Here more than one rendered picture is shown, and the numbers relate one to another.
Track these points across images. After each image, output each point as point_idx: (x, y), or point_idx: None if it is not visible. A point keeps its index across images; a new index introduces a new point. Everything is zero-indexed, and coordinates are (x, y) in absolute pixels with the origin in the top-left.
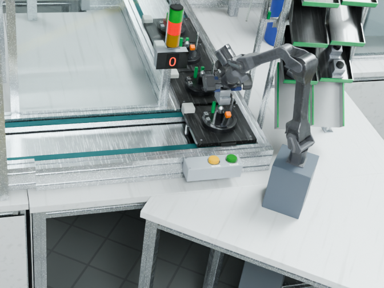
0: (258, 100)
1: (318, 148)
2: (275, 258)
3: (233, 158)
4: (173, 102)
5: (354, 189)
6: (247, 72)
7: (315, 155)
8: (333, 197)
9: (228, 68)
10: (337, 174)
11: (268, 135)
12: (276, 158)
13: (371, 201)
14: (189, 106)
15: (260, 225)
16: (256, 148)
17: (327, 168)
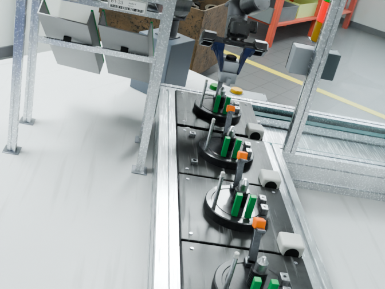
0: (99, 179)
1: (67, 110)
2: (192, 71)
3: (215, 84)
4: (271, 151)
5: (69, 77)
6: (206, 31)
7: (143, 32)
8: (100, 79)
9: (243, 20)
10: (73, 88)
11: (125, 136)
12: (187, 41)
13: (61, 67)
14: (255, 125)
15: (193, 86)
16: (180, 88)
17: (79, 94)
